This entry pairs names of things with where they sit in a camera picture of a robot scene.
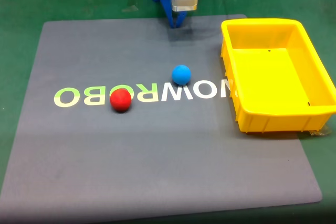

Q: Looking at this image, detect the red ball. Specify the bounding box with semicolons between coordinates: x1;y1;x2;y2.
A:
110;88;132;113

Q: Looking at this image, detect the blue ball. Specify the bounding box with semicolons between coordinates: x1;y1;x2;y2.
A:
172;65;192;86

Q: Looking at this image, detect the yellow plastic bin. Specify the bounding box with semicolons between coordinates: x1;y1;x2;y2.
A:
220;18;336;134

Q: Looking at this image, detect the grey mat with NOWROBO print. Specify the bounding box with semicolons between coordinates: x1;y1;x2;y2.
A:
0;14;323;223

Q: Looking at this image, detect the clear tape piece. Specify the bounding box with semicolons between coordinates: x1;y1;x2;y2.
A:
308;125;332;137

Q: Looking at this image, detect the silver camera box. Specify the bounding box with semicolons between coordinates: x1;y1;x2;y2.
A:
170;0;200;13

